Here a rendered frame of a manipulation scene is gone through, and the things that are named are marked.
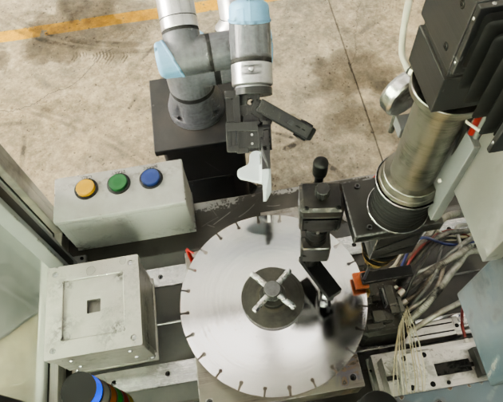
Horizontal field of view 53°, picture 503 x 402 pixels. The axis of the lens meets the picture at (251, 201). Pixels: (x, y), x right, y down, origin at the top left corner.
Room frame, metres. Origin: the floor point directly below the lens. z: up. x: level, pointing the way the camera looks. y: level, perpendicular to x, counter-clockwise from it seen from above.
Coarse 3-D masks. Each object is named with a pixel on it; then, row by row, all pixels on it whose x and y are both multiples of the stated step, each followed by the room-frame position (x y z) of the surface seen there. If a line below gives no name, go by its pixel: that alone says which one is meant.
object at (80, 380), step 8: (72, 376) 0.13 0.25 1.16; (80, 376) 0.13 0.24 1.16; (88, 376) 0.13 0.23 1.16; (64, 384) 0.12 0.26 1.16; (72, 384) 0.12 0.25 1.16; (80, 384) 0.12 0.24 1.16; (88, 384) 0.12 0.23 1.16; (96, 384) 0.12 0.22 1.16; (64, 392) 0.11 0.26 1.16; (72, 392) 0.11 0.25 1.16; (80, 392) 0.11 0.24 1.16; (88, 392) 0.11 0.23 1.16; (96, 392) 0.11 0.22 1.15; (64, 400) 0.10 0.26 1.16; (72, 400) 0.10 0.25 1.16; (80, 400) 0.10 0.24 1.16; (88, 400) 0.10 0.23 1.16; (96, 400) 0.10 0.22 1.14
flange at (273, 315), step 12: (264, 276) 0.31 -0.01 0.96; (276, 276) 0.31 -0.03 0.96; (288, 276) 0.31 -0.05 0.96; (252, 288) 0.29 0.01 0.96; (288, 288) 0.28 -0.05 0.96; (300, 288) 0.28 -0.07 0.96; (252, 300) 0.27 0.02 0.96; (300, 300) 0.26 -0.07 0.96; (252, 312) 0.25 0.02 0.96; (264, 312) 0.24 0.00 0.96; (276, 312) 0.24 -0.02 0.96; (288, 312) 0.24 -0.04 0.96; (300, 312) 0.24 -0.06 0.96; (264, 324) 0.22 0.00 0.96; (276, 324) 0.22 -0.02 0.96; (288, 324) 0.22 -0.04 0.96
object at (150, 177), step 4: (144, 172) 0.59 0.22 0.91; (148, 172) 0.59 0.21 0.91; (152, 172) 0.59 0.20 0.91; (156, 172) 0.59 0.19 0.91; (144, 176) 0.58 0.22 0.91; (148, 176) 0.58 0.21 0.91; (152, 176) 0.58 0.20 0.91; (156, 176) 0.58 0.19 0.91; (144, 180) 0.57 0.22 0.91; (148, 180) 0.57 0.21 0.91; (152, 180) 0.57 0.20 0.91; (156, 180) 0.57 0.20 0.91; (144, 184) 0.57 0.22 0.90; (148, 184) 0.56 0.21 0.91; (152, 184) 0.56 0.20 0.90
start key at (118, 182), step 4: (112, 176) 0.59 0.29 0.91; (116, 176) 0.59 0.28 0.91; (120, 176) 0.59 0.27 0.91; (124, 176) 0.59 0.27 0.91; (112, 180) 0.58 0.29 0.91; (116, 180) 0.58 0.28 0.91; (120, 180) 0.58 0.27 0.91; (124, 180) 0.58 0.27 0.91; (112, 184) 0.57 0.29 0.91; (116, 184) 0.57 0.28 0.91; (120, 184) 0.57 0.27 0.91; (124, 184) 0.57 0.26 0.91; (112, 188) 0.56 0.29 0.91; (116, 188) 0.56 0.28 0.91; (120, 188) 0.56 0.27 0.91; (124, 188) 0.56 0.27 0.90
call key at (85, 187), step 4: (84, 180) 0.59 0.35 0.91; (88, 180) 0.59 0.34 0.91; (80, 184) 0.58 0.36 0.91; (84, 184) 0.58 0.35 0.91; (88, 184) 0.58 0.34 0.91; (92, 184) 0.57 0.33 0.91; (76, 188) 0.57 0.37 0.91; (80, 188) 0.57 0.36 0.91; (84, 188) 0.57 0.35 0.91; (88, 188) 0.57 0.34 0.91; (92, 188) 0.56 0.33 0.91; (80, 192) 0.56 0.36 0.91; (84, 192) 0.56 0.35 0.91; (88, 192) 0.56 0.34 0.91; (92, 192) 0.56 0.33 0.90; (84, 196) 0.55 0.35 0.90
